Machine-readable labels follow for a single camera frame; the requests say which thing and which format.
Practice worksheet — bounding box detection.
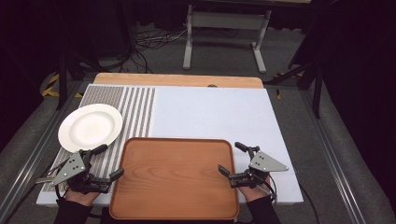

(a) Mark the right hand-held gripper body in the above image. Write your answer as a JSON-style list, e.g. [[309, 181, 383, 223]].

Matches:
[[229, 150, 290, 189]]

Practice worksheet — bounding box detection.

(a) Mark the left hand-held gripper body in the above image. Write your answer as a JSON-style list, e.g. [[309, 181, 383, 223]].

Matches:
[[35, 149, 112, 194]]

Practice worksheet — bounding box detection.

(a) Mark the white plate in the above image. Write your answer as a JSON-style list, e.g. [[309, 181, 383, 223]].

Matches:
[[57, 103, 124, 153]]

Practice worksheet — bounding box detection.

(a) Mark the person's right hand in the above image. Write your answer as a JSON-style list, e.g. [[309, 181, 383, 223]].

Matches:
[[237, 175, 272, 203]]

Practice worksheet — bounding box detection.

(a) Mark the person's left hand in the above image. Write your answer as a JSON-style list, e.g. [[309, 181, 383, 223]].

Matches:
[[64, 189, 101, 207]]

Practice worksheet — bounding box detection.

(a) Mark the brown wooden tray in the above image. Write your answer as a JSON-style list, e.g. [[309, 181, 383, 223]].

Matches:
[[108, 137, 241, 221]]

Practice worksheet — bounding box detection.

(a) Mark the yellow black floor tape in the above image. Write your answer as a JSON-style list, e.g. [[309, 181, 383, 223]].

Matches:
[[272, 72, 305, 101], [41, 73, 84, 99]]

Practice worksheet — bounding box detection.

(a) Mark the black tripod stand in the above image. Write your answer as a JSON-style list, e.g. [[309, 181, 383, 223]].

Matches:
[[263, 61, 325, 119], [55, 51, 106, 111]]

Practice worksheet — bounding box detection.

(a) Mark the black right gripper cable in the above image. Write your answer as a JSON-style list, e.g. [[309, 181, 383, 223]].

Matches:
[[257, 173, 321, 224]]

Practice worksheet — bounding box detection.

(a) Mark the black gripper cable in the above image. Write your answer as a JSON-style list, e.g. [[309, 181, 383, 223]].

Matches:
[[46, 157, 71, 201], [257, 173, 321, 224]]

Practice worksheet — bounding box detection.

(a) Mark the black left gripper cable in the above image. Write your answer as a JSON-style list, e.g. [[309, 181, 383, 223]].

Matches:
[[46, 157, 71, 201]]

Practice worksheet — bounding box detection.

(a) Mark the aluminium floor rail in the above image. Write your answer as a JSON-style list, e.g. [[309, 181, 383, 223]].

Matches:
[[0, 79, 84, 222], [299, 89, 368, 224]]

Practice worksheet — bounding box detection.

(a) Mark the bundle of floor cables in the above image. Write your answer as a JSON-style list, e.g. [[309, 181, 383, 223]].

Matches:
[[118, 27, 189, 75]]

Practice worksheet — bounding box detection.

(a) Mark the grey metal stand frame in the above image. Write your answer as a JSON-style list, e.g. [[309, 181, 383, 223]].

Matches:
[[182, 4, 273, 75]]

